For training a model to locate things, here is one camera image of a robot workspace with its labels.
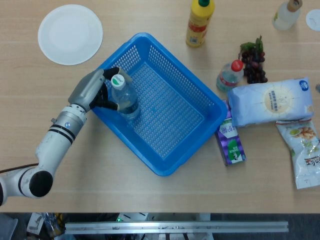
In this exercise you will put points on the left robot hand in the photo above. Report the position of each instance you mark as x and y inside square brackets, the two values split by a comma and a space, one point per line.
[87, 90]

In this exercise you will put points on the green-capped water bottle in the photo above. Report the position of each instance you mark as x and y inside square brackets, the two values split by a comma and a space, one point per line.
[126, 100]

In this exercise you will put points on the red-capped water bottle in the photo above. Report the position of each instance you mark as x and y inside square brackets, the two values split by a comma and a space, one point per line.
[228, 77]

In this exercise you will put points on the pale purple tissue pack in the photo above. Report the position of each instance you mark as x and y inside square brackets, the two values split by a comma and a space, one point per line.
[270, 102]

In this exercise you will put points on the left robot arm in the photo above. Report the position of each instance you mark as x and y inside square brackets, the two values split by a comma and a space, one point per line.
[50, 147]

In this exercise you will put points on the yellow juice bottle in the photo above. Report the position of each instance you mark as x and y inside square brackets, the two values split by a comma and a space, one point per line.
[198, 25]

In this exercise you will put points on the clear bottle with cork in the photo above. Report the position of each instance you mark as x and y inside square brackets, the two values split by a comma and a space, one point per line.
[285, 16]

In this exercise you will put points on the white paper plate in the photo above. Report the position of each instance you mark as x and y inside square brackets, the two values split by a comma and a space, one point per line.
[70, 35]

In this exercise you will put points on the blue perforated plastic basket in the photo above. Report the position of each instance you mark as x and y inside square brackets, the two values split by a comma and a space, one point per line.
[165, 120]

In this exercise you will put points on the purple milk carton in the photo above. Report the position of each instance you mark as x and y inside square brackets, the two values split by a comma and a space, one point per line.
[231, 145]

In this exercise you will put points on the dark red grape bunch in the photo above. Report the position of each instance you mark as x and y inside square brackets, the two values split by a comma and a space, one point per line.
[255, 67]

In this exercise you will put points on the silver nut snack bag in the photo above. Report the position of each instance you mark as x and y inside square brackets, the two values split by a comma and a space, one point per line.
[305, 155]

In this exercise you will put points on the white round table grommet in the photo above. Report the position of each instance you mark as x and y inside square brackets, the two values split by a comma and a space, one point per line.
[313, 20]

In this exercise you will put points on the aluminium rail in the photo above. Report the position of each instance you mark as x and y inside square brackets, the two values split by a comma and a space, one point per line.
[175, 227]

